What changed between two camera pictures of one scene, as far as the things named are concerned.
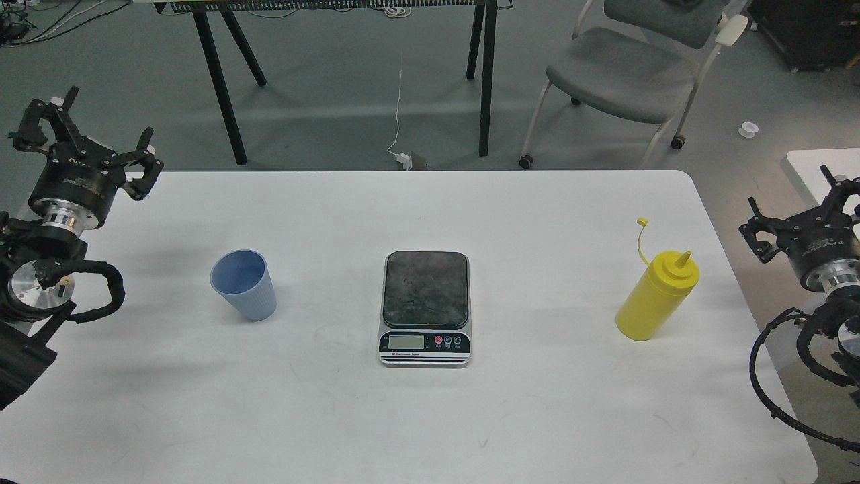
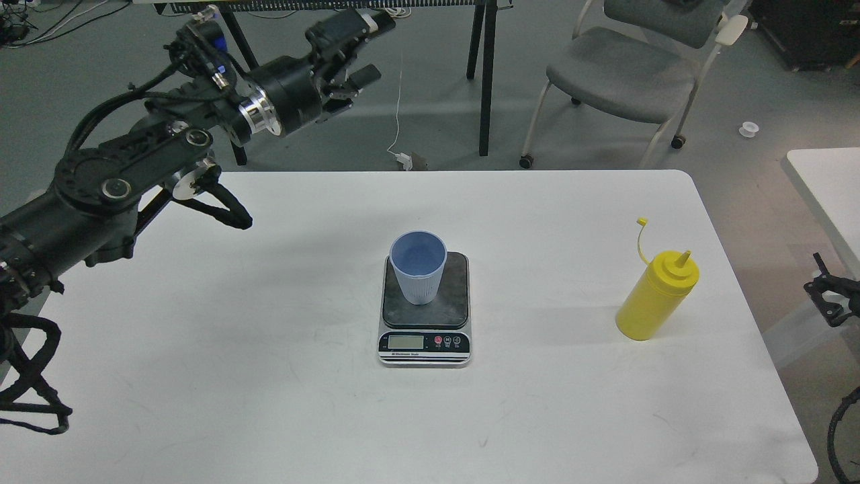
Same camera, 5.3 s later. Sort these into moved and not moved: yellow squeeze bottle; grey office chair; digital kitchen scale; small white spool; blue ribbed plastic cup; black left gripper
Moved: black left gripper; blue ribbed plastic cup
Not moved: small white spool; digital kitchen scale; yellow squeeze bottle; grey office chair
